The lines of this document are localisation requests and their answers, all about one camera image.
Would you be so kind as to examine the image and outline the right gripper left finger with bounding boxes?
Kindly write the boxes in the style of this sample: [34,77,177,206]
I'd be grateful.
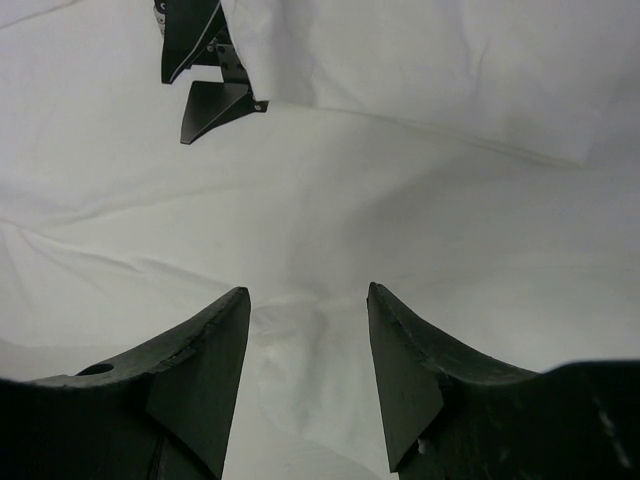
[1,287,250,479]

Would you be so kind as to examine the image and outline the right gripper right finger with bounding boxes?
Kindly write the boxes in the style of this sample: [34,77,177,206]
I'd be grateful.
[367,283,639,479]

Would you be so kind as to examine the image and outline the white printed t-shirt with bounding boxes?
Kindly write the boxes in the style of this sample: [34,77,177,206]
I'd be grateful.
[1,1,639,479]

